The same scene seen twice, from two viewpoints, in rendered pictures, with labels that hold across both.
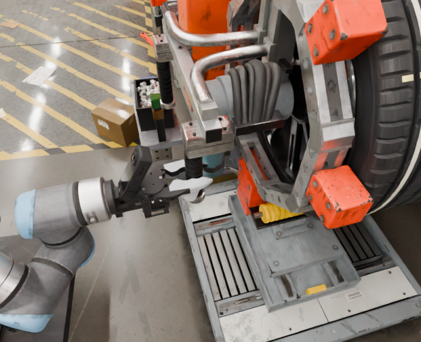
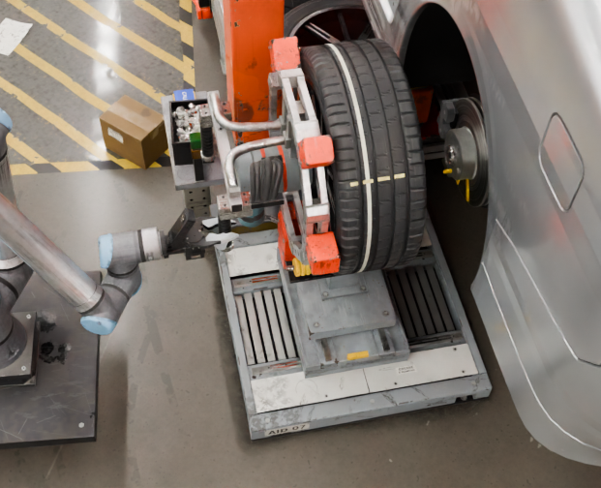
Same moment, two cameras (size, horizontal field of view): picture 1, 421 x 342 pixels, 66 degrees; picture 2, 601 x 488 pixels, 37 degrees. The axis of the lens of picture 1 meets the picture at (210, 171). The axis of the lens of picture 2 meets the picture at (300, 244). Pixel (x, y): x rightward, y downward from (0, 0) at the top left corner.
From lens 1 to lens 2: 184 cm
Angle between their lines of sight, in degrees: 4
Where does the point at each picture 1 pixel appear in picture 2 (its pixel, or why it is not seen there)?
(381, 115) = (341, 203)
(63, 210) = (132, 249)
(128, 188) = (177, 237)
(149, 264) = (174, 323)
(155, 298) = (180, 360)
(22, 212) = (105, 249)
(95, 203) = (154, 246)
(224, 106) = not seen: hidden behind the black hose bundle
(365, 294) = (418, 369)
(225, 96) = not seen: hidden behind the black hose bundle
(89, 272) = not seen: hidden behind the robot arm
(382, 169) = (346, 236)
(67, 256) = (127, 284)
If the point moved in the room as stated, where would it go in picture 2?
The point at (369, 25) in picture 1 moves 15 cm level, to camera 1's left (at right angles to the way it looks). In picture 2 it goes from (322, 158) to (262, 154)
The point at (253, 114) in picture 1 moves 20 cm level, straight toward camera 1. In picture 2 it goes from (262, 196) to (242, 257)
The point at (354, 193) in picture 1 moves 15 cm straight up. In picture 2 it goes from (329, 251) to (332, 216)
